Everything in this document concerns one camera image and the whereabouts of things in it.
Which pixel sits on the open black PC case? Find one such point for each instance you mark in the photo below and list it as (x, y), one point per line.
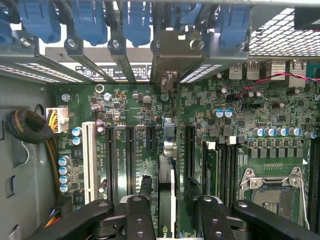
(232, 57)

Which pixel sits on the green motherboard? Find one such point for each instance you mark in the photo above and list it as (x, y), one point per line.
(140, 105)

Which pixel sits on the blue card retention clip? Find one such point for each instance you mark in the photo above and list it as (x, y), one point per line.
(5, 30)
(90, 22)
(40, 20)
(136, 25)
(235, 25)
(187, 12)

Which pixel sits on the white PCI expansion slot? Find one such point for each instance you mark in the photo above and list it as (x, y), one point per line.
(89, 162)

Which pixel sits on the silver power supply unit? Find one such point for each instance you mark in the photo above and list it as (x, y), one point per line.
(30, 187)

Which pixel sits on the CPU socket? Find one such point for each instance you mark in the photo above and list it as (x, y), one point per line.
(275, 200)

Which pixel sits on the white power connector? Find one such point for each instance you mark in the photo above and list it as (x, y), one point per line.
(61, 120)

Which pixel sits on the black RAM slot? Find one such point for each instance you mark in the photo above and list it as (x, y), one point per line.
(233, 175)
(223, 175)
(315, 175)

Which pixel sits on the silver socket locking lever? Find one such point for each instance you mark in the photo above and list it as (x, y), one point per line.
(305, 200)

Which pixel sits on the short expansion slot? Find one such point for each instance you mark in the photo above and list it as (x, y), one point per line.
(151, 138)

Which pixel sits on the long expansion slot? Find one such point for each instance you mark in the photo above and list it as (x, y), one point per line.
(111, 162)
(130, 160)
(190, 150)

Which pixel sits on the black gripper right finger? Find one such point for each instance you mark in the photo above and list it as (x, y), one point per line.
(212, 220)

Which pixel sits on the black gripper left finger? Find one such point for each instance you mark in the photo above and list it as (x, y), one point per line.
(140, 220)

